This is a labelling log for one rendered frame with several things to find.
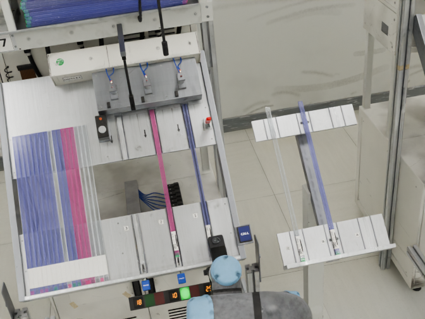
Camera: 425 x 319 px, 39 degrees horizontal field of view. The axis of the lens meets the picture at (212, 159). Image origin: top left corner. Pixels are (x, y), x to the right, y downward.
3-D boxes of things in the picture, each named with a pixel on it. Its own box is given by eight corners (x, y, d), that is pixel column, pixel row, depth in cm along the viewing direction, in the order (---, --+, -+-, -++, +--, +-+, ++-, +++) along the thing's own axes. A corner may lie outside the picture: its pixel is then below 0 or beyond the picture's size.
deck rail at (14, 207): (30, 300, 186) (25, 300, 180) (24, 302, 186) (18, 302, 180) (6, 88, 203) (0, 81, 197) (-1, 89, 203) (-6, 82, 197)
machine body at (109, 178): (240, 335, 253) (229, 220, 219) (73, 369, 246) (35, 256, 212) (212, 236, 307) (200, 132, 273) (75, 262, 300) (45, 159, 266)
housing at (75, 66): (199, 69, 210) (200, 52, 196) (58, 92, 205) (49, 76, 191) (195, 49, 212) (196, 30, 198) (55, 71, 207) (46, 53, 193)
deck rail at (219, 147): (244, 259, 193) (246, 257, 187) (238, 261, 193) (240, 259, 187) (203, 57, 210) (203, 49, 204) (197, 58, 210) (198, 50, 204)
